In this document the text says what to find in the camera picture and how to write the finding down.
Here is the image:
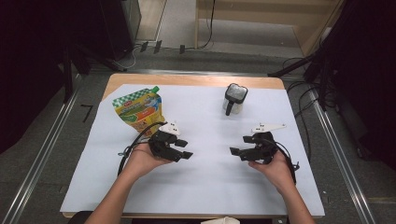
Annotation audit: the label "hand-held gripper black cable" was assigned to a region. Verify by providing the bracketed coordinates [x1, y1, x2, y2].
[117, 120, 168, 177]
[268, 139, 301, 185]

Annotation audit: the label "person's right hand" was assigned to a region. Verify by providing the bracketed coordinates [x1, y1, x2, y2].
[247, 150, 295, 196]

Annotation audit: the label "person's left hand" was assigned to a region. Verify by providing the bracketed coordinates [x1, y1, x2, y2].
[124, 143, 171, 182]

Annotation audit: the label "black hanging cable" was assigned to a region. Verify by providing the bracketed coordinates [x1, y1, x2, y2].
[198, 0, 217, 50]

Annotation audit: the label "black upright stand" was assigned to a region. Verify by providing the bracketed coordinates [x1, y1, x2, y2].
[61, 46, 77, 105]

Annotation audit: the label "black stand leg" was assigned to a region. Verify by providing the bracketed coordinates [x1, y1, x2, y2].
[266, 53, 316, 78]

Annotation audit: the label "white cloth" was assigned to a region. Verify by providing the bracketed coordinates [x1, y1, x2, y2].
[200, 216, 241, 224]

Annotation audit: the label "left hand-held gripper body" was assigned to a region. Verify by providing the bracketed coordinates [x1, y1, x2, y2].
[148, 120, 182, 162]

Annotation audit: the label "left hand-held gripper black cable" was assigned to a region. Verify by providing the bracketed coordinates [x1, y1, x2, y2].
[117, 120, 168, 177]

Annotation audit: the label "black floor cables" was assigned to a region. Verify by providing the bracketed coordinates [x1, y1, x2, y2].
[281, 56, 325, 163]

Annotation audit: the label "light wooden frame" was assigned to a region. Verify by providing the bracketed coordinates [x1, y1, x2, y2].
[193, 0, 345, 58]

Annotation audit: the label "black cabinet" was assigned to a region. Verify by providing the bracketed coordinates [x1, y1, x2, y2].
[98, 0, 143, 62]

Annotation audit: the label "white floor cable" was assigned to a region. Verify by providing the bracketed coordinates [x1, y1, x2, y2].
[114, 44, 140, 70]

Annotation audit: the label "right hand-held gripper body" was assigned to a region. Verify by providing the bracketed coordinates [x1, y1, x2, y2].
[246, 123, 287, 165]

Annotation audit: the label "right hand-held gripper black cable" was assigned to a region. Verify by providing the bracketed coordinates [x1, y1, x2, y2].
[268, 139, 301, 185]

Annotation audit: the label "clear jar with black lid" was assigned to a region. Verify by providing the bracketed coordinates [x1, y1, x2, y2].
[221, 82, 249, 117]

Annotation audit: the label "yellow refill pouch green cap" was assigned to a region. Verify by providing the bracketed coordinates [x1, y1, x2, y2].
[111, 85, 168, 138]

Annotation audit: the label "short metal floor rail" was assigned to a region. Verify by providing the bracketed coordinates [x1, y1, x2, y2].
[89, 68, 273, 77]

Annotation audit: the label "long metal floor rail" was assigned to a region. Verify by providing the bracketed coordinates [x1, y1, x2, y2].
[310, 89, 377, 224]
[0, 89, 79, 224]

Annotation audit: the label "dark curtain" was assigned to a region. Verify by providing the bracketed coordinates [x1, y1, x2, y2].
[0, 0, 106, 155]
[306, 0, 396, 172]

